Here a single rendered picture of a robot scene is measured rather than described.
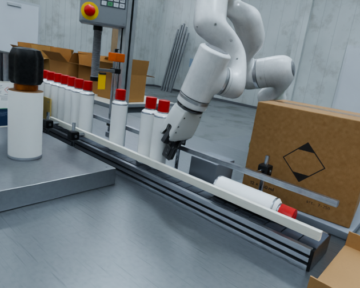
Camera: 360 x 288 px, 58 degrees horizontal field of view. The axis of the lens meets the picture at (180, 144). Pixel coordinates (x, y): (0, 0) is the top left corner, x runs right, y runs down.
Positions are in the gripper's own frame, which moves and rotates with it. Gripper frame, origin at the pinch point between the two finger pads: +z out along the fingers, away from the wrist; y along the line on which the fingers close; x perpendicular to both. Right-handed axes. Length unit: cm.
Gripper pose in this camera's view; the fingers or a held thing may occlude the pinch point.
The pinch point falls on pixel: (170, 151)
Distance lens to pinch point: 93.5
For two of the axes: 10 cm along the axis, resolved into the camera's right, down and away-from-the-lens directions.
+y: -6.6, 1.0, -7.5
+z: -3.8, 8.1, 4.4
